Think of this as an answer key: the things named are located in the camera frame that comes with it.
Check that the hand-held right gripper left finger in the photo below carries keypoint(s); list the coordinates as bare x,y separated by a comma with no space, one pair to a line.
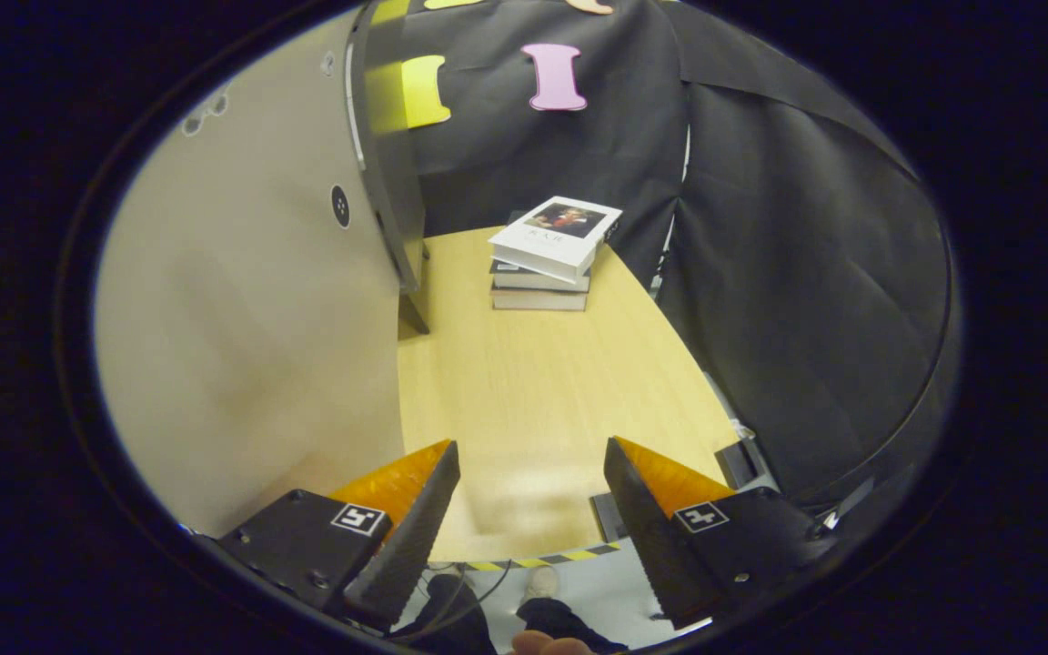
415,546

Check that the grey metal frame piece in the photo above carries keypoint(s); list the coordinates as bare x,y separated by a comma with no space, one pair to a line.
742,464
608,518

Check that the yellow black hazard tape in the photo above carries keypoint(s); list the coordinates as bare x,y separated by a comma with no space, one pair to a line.
579,554

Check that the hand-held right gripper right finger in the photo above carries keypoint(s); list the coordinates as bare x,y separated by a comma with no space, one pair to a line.
647,546

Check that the white book with portrait cover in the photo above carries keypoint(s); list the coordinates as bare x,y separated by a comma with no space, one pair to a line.
556,246

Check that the person's right leg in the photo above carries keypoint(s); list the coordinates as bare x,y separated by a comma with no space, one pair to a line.
569,623

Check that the dark covered book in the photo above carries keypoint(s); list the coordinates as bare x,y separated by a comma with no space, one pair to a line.
533,277

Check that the white shoe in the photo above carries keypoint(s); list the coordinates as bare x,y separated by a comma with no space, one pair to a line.
542,582

